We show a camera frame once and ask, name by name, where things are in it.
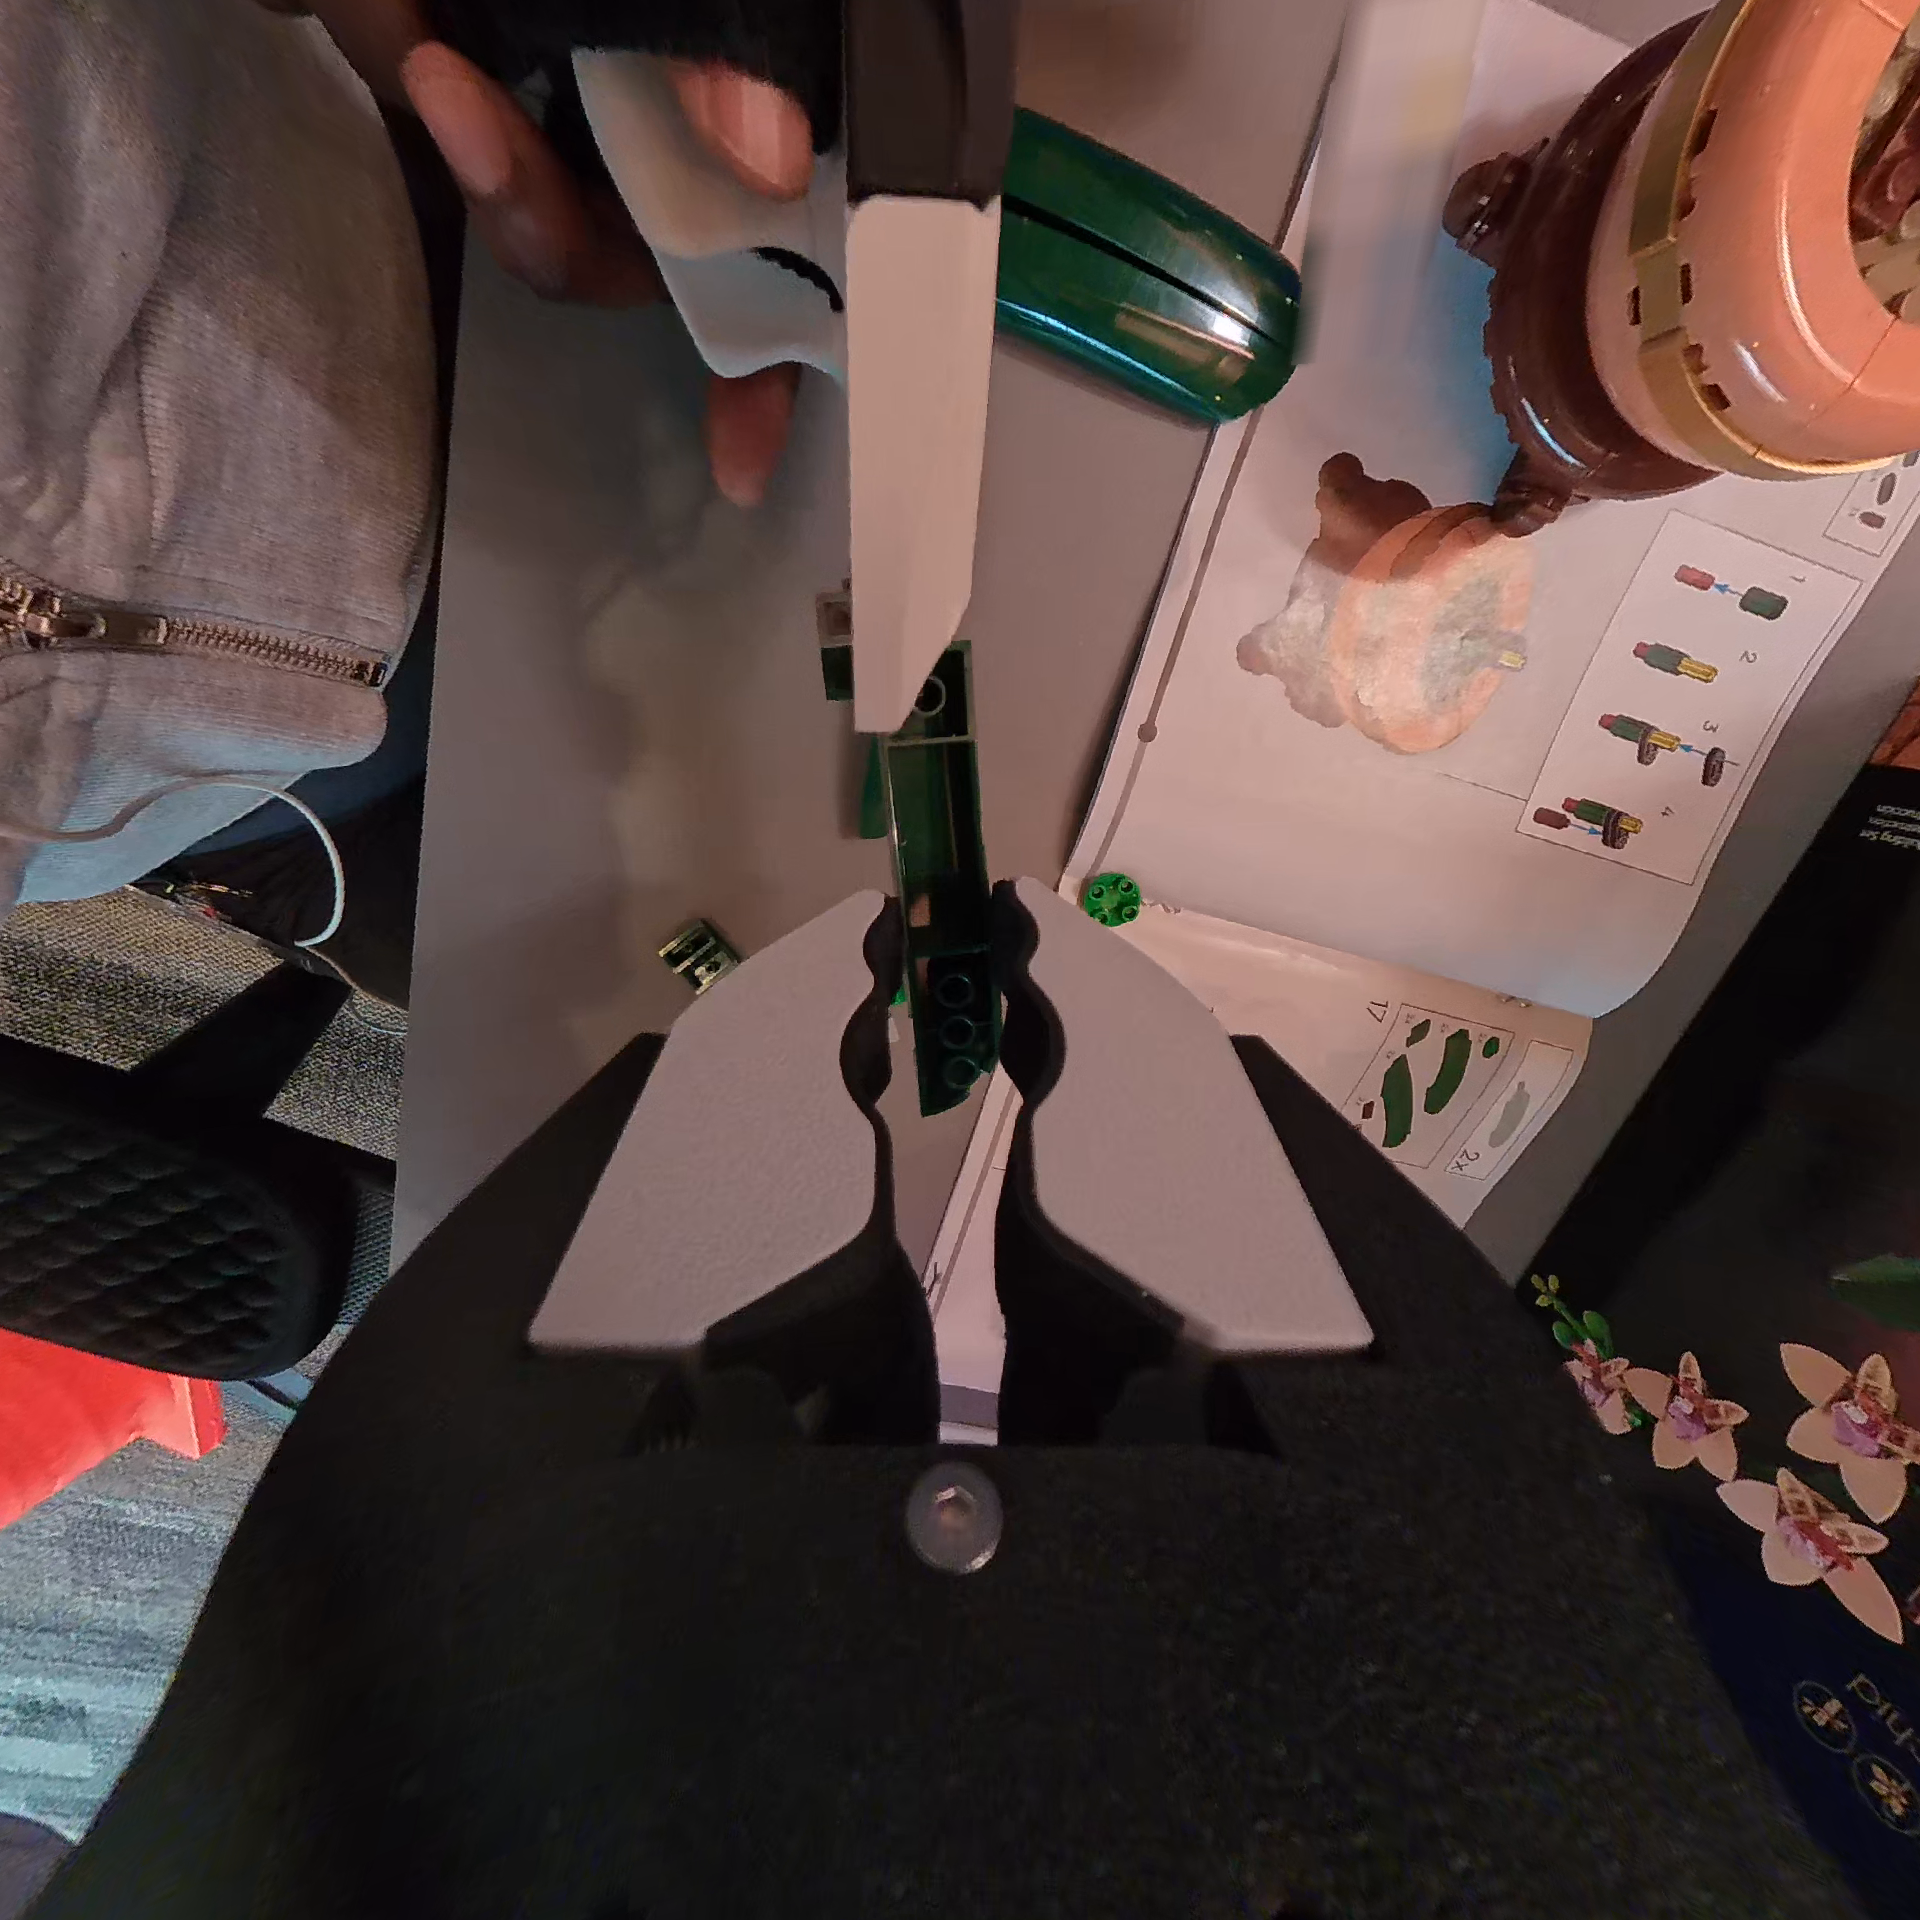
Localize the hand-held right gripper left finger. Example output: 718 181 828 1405
528 889 903 1356

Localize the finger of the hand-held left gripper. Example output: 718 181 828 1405
844 195 1006 736

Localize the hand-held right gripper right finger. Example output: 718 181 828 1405
993 878 1376 1361

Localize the long green brick leaf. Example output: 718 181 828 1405
857 641 1002 1120

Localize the white desk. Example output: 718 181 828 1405
391 0 1870 1279

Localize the wide green brick leaf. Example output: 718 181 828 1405
993 108 1304 424

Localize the building instruction booklet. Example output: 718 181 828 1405
927 0 1920 1425

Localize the brick flower set box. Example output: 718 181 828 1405
1514 757 1920 1920

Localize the black mesh chair armrest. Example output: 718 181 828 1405
0 1084 366 1377

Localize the grey zip jacket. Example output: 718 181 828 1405
0 0 455 911

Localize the brick flower pot model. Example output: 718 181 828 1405
1442 0 1920 540

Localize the white cable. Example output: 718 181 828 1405
0 779 356 951

